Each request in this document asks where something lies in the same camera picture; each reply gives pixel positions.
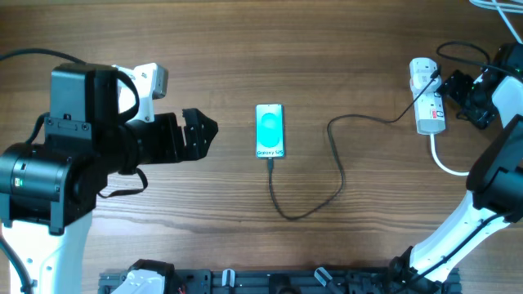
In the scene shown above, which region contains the black charger cable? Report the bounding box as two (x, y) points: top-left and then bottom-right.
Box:
(266, 65), (442, 222)

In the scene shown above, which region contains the blue screen smartphone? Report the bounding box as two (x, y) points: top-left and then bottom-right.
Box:
(255, 104), (285, 158)

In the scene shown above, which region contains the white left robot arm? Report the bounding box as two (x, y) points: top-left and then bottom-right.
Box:
(1, 63), (218, 293)

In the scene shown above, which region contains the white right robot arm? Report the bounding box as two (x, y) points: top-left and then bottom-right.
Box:
(382, 42), (522, 293)

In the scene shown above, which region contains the white charger plug adapter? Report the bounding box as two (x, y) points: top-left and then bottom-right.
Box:
(409, 70), (441, 95)

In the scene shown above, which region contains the white power strip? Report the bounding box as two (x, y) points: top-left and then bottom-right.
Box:
(409, 57), (445, 135)

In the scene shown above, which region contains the white power strip cable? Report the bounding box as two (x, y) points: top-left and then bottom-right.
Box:
(429, 0), (523, 177)

